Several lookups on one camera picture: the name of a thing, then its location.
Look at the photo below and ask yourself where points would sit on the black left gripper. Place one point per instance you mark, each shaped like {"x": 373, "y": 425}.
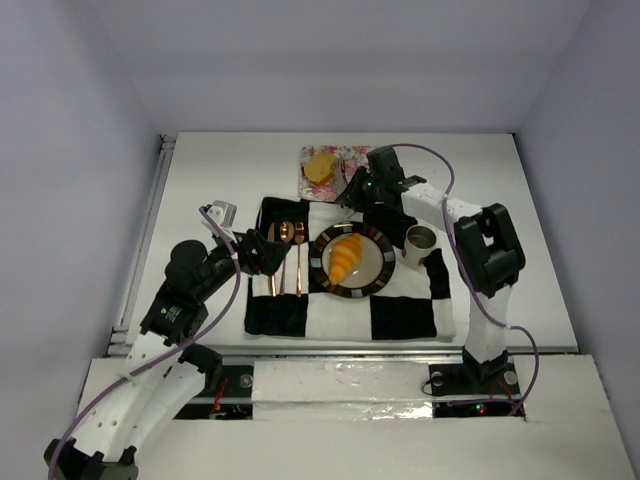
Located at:
{"x": 251, "y": 250}

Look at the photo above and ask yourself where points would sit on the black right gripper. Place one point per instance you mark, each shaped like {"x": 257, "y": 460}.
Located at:
{"x": 357, "y": 189}

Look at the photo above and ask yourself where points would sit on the orange striped croissant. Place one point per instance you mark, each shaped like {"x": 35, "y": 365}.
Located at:
{"x": 345, "y": 257}

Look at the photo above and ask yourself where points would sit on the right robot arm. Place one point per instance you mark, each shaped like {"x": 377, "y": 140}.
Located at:
{"x": 486, "y": 247}

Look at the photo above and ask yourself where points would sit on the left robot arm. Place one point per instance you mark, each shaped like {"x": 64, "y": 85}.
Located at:
{"x": 165, "y": 367}

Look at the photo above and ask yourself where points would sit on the floral rectangular tray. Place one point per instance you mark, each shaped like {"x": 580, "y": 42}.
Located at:
{"x": 354, "y": 156}

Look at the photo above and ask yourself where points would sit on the yellow cake slice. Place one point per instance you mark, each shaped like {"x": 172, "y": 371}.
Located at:
{"x": 319, "y": 169}

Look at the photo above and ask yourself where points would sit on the rose gold spoon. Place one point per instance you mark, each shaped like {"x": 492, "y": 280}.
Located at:
{"x": 286, "y": 233}

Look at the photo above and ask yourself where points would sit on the rose gold fork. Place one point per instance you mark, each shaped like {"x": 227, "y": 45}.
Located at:
{"x": 299, "y": 238}

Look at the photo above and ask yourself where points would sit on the black and white checkered cloth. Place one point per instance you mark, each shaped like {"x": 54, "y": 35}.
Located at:
{"x": 414, "y": 305}

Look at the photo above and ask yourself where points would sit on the dark rimmed ceramic plate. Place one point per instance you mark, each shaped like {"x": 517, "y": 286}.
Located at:
{"x": 374, "y": 271}

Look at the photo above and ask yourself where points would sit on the white metal cup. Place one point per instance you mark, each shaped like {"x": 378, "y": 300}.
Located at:
{"x": 420, "y": 241}

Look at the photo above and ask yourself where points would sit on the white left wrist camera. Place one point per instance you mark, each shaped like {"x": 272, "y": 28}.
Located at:
{"x": 223, "y": 214}

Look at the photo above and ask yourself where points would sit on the aluminium side rail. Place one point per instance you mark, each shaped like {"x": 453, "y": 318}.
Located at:
{"x": 119, "y": 331}

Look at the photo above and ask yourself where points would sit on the aluminium front rail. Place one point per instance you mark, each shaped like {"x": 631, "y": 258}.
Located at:
{"x": 350, "y": 352}

